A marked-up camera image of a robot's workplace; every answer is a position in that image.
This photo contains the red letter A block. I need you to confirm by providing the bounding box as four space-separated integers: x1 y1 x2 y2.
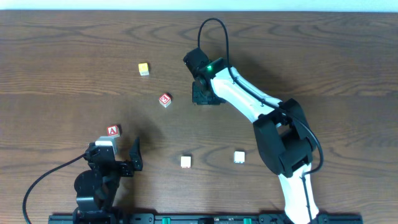
106 125 121 138

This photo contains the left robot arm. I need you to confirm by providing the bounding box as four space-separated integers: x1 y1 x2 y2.
73 136 143 223

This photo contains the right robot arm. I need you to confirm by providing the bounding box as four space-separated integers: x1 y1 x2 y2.
183 56 319 223

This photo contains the red letter E block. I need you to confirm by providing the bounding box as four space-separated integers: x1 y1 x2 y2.
159 93 172 108

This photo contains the plain white block left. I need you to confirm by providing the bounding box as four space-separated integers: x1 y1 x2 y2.
180 156 192 169

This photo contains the plain white block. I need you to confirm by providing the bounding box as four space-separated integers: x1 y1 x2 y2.
180 156 192 169
233 151 246 164

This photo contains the yellow top block far left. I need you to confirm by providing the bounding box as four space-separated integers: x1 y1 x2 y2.
138 63 150 76

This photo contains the plain white block right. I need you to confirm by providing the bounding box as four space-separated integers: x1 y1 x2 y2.
233 151 246 164

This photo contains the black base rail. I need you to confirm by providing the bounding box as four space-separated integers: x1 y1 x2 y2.
48 212 364 224

